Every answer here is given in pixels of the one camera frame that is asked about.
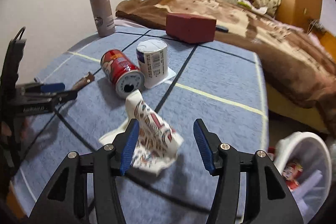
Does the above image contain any patterned paper cup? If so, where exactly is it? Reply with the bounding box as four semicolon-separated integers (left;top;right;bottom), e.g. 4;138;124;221
99;90;183;176

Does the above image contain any grey thermos bottle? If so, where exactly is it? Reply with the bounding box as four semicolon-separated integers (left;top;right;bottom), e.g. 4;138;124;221
90;0;116;37

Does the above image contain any lavender foam net sleeve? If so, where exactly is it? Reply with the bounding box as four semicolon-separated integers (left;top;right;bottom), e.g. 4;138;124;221
291;170;323;203

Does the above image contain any dark red box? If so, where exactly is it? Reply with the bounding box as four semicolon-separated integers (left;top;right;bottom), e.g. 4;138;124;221
166;13;217;44

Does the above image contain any brown bed blanket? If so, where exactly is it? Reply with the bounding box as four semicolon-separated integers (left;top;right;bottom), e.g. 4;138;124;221
116;0;335;134

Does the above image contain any blue patterned tablecloth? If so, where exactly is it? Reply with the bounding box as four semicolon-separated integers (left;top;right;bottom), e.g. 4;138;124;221
14;27;268;223

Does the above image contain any pink strawberry milk carton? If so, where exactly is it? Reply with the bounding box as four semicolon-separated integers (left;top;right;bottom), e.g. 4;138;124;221
282;159;303;192

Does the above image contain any red cartoon can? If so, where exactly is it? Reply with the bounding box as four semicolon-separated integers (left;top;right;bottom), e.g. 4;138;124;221
100;49;145;98

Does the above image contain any white yogurt cup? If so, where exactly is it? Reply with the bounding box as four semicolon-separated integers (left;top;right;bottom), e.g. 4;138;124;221
136;39;176;89

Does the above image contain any wooden headboard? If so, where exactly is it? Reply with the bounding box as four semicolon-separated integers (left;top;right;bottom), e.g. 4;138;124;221
312;27;336;60

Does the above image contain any brown snack wrapper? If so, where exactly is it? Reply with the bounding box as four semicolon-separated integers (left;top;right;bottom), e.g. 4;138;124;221
71;72;95;91

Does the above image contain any left hand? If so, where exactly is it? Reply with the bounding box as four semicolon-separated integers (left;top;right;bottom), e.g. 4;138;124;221
0;118;30;140

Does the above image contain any white trash bin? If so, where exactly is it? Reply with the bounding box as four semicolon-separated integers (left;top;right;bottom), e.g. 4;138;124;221
273;132;332;223

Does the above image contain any black remote control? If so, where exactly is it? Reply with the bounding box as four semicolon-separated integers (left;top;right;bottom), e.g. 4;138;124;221
216;25;228;33

